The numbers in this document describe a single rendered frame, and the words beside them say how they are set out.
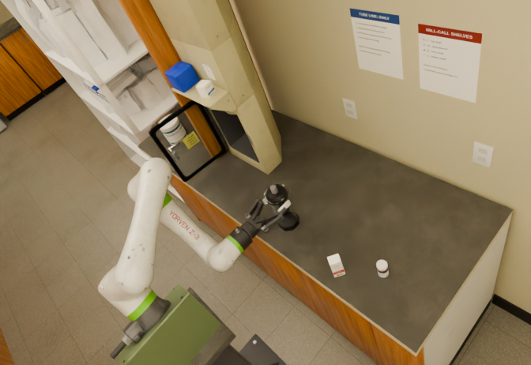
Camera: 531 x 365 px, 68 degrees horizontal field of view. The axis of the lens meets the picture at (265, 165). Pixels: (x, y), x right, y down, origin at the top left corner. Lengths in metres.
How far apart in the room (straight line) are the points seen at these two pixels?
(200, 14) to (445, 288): 1.36
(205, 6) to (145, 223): 0.83
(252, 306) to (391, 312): 1.38
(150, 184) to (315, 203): 0.79
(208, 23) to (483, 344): 2.13
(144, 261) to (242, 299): 1.53
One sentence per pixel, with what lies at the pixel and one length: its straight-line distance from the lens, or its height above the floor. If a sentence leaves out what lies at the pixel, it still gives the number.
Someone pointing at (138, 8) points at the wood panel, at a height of 1.87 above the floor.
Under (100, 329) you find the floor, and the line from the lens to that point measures 3.36.
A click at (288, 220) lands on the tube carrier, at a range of 1.78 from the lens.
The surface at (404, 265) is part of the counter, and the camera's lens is 1.68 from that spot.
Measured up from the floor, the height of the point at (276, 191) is 1.19.
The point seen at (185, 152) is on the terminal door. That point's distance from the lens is 2.13.
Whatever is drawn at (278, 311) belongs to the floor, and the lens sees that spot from 2.74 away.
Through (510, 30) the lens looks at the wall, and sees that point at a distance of 1.37.
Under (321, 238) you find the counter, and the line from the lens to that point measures 1.79.
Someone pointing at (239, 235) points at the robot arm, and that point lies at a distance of 1.64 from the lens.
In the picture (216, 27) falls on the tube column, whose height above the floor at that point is 1.78.
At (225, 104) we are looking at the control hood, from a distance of 1.74.
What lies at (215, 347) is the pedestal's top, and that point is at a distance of 1.73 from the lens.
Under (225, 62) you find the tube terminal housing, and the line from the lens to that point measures 1.69.
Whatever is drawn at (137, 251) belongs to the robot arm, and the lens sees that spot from 1.43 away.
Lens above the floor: 2.44
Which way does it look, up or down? 44 degrees down
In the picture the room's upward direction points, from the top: 25 degrees counter-clockwise
